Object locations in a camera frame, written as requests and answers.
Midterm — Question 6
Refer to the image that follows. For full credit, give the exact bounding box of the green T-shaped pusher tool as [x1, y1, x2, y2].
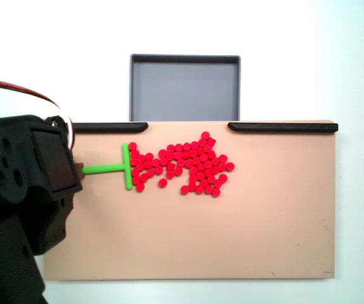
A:
[82, 142, 134, 191]

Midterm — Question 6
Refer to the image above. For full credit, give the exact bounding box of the beige rectangular board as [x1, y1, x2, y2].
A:
[42, 119, 340, 282]

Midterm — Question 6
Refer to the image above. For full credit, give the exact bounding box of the grey plastic tray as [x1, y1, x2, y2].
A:
[129, 53, 242, 122]

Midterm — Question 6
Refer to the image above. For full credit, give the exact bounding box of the black edge rail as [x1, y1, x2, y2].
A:
[72, 122, 149, 134]
[227, 122, 339, 134]

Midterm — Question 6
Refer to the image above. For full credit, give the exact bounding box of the heap of red granules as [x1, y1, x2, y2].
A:
[127, 131, 235, 198]

